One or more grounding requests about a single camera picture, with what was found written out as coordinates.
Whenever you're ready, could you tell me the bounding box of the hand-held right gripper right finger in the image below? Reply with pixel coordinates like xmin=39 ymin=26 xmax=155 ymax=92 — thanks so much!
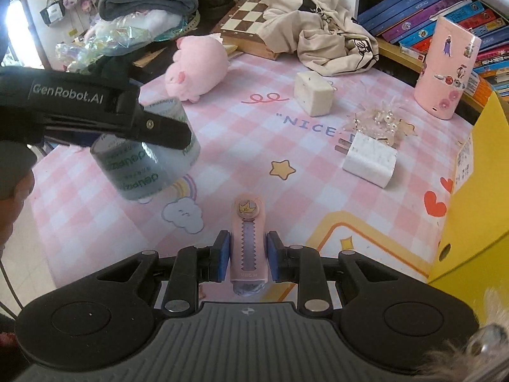
xmin=266 ymin=231 xmax=403 ymax=313

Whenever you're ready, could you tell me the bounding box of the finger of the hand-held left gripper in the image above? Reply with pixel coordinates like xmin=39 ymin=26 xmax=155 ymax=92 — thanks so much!
xmin=44 ymin=133 xmax=98 ymax=148
xmin=119 ymin=104 xmax=192 ymax=149

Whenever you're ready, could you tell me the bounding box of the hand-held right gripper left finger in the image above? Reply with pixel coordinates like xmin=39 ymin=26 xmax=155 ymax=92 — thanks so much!
xmin=95 ymin=230 xmax=232 ymax=313

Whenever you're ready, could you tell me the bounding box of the clear tape roll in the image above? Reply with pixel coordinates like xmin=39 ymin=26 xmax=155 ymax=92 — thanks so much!
xmin=89 ymin=97 xmax=201 ymax=202

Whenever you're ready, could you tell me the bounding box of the pink pig plush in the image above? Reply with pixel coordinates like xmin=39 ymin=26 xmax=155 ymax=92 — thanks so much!
xmin=165 ymin=35 xmax=230 ymax=103

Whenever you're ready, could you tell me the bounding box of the white charger plug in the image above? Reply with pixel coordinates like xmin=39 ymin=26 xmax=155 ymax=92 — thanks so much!
xmin=338 ymin=132 xmax=398 ymax=188

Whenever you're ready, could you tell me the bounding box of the white cube block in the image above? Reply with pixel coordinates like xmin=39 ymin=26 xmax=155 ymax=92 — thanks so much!
xmin=294 ymin=72 xmax=334 ymax=115

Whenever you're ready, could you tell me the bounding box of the pearl hair accessory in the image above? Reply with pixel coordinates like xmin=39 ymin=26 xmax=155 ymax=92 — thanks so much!
xmin=346 ymin=103 xmax=416 ymax=149

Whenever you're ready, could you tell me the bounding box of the yellow cardboard box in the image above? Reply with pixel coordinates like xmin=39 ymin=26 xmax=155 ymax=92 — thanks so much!
xmin=427 ymin=91 xmax=509 ymax=316

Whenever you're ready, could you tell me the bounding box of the person's left hand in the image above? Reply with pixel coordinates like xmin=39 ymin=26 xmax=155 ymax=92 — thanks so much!
xmin=0 ymin=142 xmax=39 ymax=247

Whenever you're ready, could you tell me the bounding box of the iridescent plastic wrap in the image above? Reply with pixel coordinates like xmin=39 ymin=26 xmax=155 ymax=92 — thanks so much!
xmin=56 ymin=16 xmax=199 ymax=74

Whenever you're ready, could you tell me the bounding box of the small hanging tote bag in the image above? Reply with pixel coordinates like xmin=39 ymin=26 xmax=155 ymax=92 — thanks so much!
xmin=40 ymin=0 xmax=66 ymax=27

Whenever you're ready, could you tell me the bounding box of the pink checkered desk mat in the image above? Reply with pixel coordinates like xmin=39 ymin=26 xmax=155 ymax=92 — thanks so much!
xmin=30 ymin=50 xmax=478 ymax=303

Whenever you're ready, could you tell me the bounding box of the wooden chessboard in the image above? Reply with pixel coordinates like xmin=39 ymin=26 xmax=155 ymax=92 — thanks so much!
xmin=211 ymin=0 xmax=288 ymax=61

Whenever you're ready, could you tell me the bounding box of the beige cloth bag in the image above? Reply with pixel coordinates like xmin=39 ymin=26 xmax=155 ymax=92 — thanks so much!
xmin=242 ymin=0 xmax=381 ymax=77

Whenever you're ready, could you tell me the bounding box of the furry beige sleeve cuff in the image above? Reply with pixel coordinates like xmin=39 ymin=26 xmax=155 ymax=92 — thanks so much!
xmin=417 ymin=286 xmax=509 ymax=382

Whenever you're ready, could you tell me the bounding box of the wooden shelf board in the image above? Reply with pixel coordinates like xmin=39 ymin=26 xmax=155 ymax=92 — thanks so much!
xmin=378 ymin=39 xmax=491 ymax=113

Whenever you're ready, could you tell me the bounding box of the small red and white box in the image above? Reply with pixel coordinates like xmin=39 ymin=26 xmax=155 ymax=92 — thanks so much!
xmin=400 ymin=46 xmax=426 ymax=63

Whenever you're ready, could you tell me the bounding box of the pink cylinder with stickers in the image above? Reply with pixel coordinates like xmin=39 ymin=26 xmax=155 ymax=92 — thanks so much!
xmin=414 ymin=17 xmax=482 ymax=121

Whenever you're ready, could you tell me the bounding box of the row of colourful books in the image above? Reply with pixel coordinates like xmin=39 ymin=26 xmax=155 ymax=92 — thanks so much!
xmin=356 ymin=0 xmax=509 ymax=101

